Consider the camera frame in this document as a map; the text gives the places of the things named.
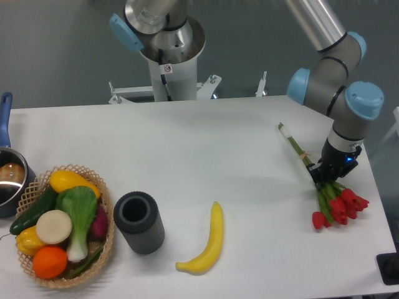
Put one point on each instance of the red tulip bouquet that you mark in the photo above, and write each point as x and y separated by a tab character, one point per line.
337	203

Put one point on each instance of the orange fruit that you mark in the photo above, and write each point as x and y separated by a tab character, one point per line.
50	262

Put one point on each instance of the green bok choy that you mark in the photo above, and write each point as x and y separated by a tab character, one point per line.
80	204

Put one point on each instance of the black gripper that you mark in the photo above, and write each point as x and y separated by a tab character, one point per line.
340	163

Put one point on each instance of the black device at edge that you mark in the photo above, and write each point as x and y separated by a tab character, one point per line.
388	267

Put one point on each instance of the blue handled saucepan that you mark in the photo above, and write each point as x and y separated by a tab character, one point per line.
16	174

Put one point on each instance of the white round radish slice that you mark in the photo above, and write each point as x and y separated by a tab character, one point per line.
53	227

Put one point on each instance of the dark grey ribbed vase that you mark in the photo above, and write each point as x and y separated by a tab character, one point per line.
137	216

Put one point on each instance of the green cucumber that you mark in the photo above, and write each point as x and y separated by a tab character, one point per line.
44	203

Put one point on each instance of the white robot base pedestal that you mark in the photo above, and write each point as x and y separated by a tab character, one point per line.
170	41

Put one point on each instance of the purple red onion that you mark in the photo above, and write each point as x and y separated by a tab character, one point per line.
99	227

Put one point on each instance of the yellow banana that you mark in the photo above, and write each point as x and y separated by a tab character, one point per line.
206	260

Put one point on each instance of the yellow squash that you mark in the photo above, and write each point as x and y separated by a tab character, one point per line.
62	180

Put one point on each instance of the yellow bell pepper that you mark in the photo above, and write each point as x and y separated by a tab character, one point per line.
28	242

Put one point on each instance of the green bean pod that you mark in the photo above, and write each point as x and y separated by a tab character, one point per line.
86	265

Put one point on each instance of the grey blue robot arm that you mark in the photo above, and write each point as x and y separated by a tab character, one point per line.
324	89

